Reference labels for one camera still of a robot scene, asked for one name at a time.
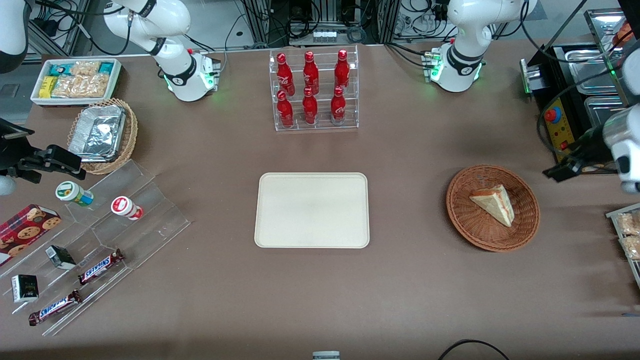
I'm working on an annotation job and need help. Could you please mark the white rectangular snack bin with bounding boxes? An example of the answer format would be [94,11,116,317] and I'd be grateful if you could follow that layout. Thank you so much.
[30,58,123,107]

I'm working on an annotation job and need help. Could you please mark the metal tray with snacks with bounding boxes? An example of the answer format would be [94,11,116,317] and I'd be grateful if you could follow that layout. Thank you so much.
[605,202,640,290]

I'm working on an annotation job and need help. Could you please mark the small black chocolate box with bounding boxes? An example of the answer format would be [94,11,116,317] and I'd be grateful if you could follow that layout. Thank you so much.
[45,244,77,271]
[11,274,40,304]

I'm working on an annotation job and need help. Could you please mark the clear acrylic bottle rack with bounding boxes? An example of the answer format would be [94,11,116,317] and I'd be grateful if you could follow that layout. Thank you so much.
[269,45,360,132]

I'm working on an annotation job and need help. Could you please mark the red cola bottle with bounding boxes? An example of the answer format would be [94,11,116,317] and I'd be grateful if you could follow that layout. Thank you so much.
[302,87,319,126]
[330,86,347,126]
[277,90,295,129]
[302,51,320,95]
[334,49,351,91]
[276,53,295,96]

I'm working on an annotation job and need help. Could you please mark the red plaid cookie box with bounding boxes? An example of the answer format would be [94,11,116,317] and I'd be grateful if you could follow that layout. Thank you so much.
[0,203,63,268]

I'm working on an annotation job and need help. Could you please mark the aluminium foil container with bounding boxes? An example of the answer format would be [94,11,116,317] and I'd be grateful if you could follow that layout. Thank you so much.
[68,104,127,163]

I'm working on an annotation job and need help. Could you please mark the black cable loop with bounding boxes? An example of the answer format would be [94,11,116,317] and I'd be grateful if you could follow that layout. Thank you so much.
[438,338,511,360]

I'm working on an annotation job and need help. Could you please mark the dark left wrist camera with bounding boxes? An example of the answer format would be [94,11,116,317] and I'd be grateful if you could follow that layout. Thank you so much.
[572,126,608,158]

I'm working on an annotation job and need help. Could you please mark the triangle sandwich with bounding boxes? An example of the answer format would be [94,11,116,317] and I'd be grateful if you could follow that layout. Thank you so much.
[468,184,516,228]

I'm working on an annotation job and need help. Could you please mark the dark wrist camera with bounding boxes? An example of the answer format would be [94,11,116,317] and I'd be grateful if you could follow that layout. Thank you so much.
[572,126,608,158]
[0,117,36,151]

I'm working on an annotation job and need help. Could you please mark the beige rectangular tray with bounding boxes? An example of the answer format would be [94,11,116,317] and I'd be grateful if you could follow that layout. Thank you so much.
[254,172,371,249]

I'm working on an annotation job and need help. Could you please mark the black food warmer cabinet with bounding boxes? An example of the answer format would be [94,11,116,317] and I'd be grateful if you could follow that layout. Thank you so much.
[519,7,640,176]

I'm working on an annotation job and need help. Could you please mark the clear acrylic stepped stand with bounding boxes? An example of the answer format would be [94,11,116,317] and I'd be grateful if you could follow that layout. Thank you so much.
[0,159,192,337]

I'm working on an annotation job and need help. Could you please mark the brown Snickers bar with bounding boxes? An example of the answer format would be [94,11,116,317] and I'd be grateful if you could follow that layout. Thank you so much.
[77,248,125,286]
[28,289,83,327]

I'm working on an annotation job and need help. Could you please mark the green label yoghurt cup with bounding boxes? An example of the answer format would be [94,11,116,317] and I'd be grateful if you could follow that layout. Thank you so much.
[55,181,95,208]

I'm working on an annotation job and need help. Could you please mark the brown round wicker basket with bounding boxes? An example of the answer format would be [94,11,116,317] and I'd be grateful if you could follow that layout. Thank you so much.
[446,164,541,252]

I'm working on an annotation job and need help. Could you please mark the clear bag of crackers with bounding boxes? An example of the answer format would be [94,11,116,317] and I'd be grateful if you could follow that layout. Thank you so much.
[51,74,110,99]

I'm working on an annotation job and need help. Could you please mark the dark right wrist camera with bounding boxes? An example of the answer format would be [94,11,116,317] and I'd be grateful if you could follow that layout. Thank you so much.
[0,117,36,151]

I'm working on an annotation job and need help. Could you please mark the light wicker basket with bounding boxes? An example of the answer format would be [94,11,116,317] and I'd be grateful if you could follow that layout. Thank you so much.
[67,97,139,176]

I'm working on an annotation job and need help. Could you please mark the red label yoghurt cup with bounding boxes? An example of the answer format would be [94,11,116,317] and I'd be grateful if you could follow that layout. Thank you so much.
[110,196,145,222]

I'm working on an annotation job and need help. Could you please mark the steel warmer pan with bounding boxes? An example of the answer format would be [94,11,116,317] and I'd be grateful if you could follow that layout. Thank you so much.
[583,95,632,129]
[564,47,623,97]

